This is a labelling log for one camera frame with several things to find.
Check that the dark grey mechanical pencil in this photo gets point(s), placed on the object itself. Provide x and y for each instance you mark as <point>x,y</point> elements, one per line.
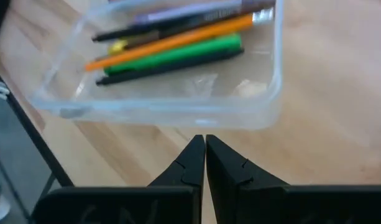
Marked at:
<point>209,22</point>

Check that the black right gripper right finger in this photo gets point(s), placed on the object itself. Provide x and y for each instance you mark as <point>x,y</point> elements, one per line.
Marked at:
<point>255,202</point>

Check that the orange pencil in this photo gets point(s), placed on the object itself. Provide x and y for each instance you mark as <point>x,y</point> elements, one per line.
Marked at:
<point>177,40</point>

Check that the thick black pen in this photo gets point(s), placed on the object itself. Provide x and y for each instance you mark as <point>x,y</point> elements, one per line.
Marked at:
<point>165,70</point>

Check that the black aluminium table frame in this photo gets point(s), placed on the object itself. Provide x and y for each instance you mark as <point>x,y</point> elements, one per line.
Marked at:
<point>38,140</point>

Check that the grey marker with black cap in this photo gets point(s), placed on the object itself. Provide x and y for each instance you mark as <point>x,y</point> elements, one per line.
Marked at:
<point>184,12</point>

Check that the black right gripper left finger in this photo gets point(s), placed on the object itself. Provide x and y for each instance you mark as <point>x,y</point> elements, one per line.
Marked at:
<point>165,202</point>

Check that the yellow highlighter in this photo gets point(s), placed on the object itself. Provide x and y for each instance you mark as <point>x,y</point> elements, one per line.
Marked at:
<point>118,47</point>

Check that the green pen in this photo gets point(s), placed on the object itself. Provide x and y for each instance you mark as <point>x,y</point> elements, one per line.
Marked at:
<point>177,54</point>

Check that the clear plastic supply box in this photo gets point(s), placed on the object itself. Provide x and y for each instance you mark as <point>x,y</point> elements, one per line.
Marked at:
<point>209,93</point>

